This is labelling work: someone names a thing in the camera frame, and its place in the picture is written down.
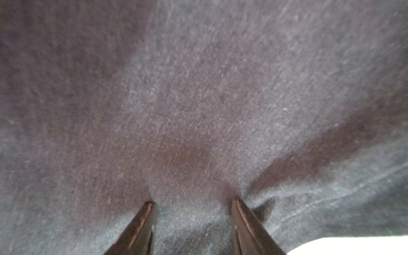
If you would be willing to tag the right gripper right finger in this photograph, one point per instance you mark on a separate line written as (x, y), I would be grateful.
(249, 236)

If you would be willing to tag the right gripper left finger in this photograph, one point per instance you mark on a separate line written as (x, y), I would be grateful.
(138, 237)

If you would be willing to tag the black long pants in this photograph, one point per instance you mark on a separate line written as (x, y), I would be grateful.
(300, 108)

